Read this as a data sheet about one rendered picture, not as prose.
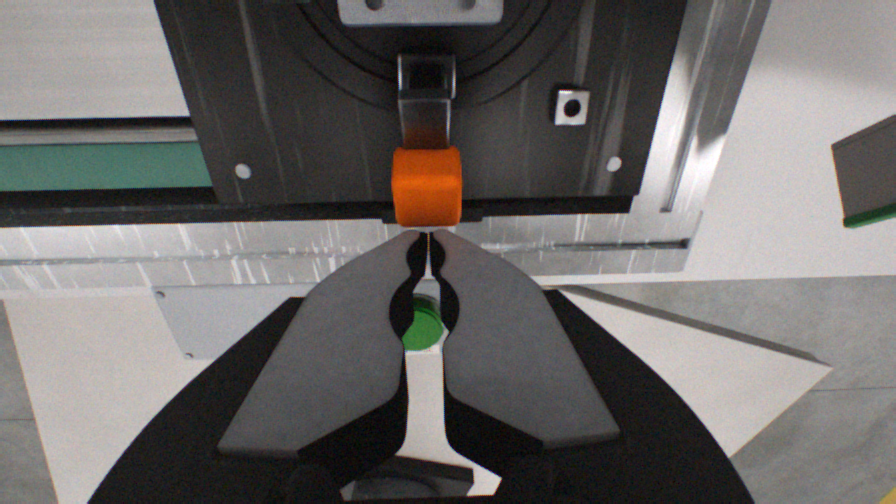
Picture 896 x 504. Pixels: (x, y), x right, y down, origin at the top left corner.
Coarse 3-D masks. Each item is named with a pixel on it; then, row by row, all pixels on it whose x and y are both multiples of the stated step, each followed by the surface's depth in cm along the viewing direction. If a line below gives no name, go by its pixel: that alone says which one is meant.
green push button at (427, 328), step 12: (420, 300) 27; (420, 312) 26; (432, 312) 26; (420, 324) 26; (432, 324) 26; (408, 336) 27; (420, 336) 27; (432, 336) 27; (408, 348) 27; (420, 348) 28
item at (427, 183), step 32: (416, 64) 16; (416, 96) 10; (448, 96) 10; (416, 128) 11; (448, 128) 11; (416, 160) 11; (448, 160) 11; (416, 192) 11; (448, 192) 11; (416, 224) 12; (448, 224) 12
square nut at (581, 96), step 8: (560, 88) 19; (568, 88) 19; (576, 88) 19; (552, 96) 19; (560, 96) 19; (568, 96) 19; (576, 96) 19; (584, 96) 19; (552, 104) 19; (560, 104) 19; (576, 104) 19; (584, 104) 19; (552, 112) 19; (560, 112) 19; (568, 112) 20; (576, 112) 19; (584, 112) 19; (552, 120) 19; (560, 120) 19; (568, 120) 19; (576, 120) 19; (584, 120) 19
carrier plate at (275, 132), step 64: (192, 0) 17; (256, 0) 17; (640, 0) 18; (192, 64) 18; (256, 64) 18; (576, 64) 19; (640, 64) 19; (256, 128) 20; (320, 128) 20; (384, 128) 20; (512, 128) 20; (576, 128) 20; (640, 128) 20; (256, 192) 21; (320, 192) 22; (384, 192) 22; (512, 192) 22; (576, 192) 22
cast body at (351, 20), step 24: (360, 0) 10; (384, 0) 10; (408, 0) 10; (432, 0) 10; (456, 0) 10; (480, 0) 10; (360, 24) 10; (384, 24) 10; (408, 24) 10; (432, 24) 11; (456, 24) 11; (480, 24) 11
